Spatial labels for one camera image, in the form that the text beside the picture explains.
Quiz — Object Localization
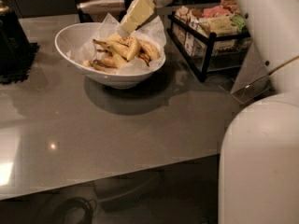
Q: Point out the spotted yellow banana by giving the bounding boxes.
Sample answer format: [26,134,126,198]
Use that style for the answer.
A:
[107,34,141,61]

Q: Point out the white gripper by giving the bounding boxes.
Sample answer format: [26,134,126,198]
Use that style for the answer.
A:
[117,0,174,37]

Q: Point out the right yellow banana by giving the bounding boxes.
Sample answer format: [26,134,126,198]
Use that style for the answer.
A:
[139,40,161,61]

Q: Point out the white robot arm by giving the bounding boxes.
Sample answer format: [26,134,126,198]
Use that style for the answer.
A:
[218,0,299,224]

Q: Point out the small lower yellow banana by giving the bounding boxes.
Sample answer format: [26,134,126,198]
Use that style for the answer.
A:
[93,56,116,68]

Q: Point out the pink sugar packets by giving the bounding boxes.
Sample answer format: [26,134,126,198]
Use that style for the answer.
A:
[203,5,231,18]

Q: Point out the black wire condiment rack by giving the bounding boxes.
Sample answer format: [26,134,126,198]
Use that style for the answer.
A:
[167,13,250,82]

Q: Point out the white paper bowl liner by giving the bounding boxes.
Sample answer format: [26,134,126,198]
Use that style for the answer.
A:
[57,14,166,77]

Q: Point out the green sweetener packets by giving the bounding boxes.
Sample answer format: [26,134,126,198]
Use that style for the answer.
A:
[231,14,247,33]

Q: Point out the white ceramic bowl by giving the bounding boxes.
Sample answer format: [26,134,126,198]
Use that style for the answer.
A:
[55,18,166,89]

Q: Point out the black coffee machine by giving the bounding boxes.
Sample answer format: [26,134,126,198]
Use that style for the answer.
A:
[0,0,33,75]

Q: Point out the black woven mat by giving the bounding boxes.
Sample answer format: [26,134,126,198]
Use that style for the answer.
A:
[0,43,39,85]

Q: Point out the black cable coil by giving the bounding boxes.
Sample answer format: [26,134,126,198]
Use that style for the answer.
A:
[46,197,98,224]

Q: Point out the brown bruised bottom banana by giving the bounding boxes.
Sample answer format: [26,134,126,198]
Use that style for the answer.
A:
[82,60,114,74]

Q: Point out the brown sugar packets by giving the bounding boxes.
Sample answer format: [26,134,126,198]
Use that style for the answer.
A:
[221,0,238,13]

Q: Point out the long middle yellow banana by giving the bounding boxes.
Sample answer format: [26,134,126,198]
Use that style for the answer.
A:
[93,39,128,69]

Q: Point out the cream sugar packets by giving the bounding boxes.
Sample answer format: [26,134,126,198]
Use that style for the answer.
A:
[199,15,237,36]

